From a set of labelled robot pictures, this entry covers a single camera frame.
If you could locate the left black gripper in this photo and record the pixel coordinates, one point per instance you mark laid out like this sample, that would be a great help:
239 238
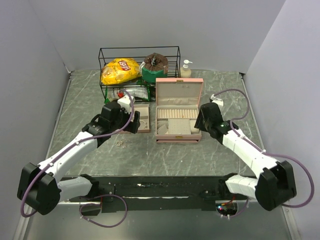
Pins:
133 126

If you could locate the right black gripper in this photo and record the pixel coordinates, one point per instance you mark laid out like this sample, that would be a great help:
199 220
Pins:
198 124

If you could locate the pink jewelry tray insert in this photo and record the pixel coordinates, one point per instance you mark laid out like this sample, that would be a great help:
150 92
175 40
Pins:
144 110

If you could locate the pink jewelry box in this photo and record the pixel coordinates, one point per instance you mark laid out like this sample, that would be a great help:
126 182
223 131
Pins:
176 109

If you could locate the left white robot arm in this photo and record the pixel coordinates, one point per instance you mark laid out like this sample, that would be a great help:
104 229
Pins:
41 185

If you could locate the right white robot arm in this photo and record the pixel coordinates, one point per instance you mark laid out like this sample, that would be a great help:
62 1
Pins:
274 181

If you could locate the white green snack bag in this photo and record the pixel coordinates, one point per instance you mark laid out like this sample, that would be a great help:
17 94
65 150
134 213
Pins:
141 94

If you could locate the cream pump lotion bottle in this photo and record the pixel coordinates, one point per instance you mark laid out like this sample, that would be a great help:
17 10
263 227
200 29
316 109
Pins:
185 71

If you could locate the yellow Lays chips bag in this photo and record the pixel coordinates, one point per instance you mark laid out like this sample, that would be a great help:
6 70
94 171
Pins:
120 70

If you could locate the brown green wrapped package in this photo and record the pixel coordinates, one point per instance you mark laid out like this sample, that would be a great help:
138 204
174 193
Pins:
154 66

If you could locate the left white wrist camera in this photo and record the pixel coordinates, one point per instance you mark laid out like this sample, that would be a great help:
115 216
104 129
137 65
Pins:
126 103

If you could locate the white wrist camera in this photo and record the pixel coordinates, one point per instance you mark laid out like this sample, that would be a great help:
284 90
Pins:
126 103
216 100

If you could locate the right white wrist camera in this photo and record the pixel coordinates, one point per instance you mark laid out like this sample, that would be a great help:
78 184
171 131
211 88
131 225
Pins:
216 100

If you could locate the black wire shelf rack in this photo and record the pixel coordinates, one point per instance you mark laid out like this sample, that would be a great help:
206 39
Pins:
173 54

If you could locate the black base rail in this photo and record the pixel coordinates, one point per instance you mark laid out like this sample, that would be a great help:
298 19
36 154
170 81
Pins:
145 193

